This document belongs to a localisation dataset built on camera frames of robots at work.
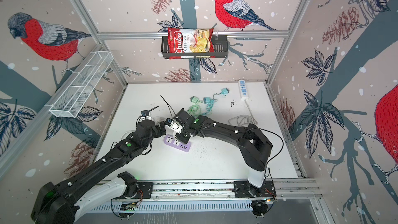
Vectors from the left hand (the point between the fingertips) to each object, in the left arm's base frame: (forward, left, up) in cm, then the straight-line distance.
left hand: (157, 124), depth 81 cm
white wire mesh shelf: (+8, +37, +16) cm, 41 cm away
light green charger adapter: (+27, -19, -13) cm, 36 cm away
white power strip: (+34, -56, -12) cm, 66 cm away
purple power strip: (-4, -5, -12) cm, 13 cm away
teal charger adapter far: (+35, -42, -13) cm, 56 cm away
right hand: (-5, -10, -6) cm, 13 cm away
